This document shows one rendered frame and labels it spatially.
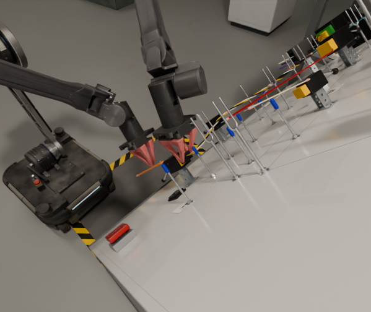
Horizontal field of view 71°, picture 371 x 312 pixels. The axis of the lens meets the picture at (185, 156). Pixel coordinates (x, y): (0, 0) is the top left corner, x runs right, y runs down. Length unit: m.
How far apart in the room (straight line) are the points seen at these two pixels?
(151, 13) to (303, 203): 0.55
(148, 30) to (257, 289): 0.58
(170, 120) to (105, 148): 1.77
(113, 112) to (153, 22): 0.23
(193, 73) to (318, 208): 0.38
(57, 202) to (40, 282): 0.48
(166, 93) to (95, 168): 1.37
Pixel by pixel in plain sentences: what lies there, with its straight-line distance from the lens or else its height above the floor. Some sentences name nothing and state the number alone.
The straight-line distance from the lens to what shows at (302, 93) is 0.58.
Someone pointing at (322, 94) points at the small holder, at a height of 1.34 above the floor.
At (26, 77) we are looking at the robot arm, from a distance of 0.69.
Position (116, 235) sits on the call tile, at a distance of 0.60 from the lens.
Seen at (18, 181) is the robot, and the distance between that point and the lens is 2.05.
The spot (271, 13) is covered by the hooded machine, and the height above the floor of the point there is 0.31.
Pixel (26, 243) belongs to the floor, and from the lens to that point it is 2.07.
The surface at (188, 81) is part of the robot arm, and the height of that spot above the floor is 1.35.
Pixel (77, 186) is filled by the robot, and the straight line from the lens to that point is 1.85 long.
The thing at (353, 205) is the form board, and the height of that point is 1.47.
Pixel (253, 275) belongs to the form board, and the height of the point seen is 1.43.
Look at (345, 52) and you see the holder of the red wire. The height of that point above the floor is 1.29.
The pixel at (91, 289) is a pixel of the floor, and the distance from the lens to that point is 1.79.
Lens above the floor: 1.66
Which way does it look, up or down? 50 degrees down
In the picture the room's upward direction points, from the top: straight up
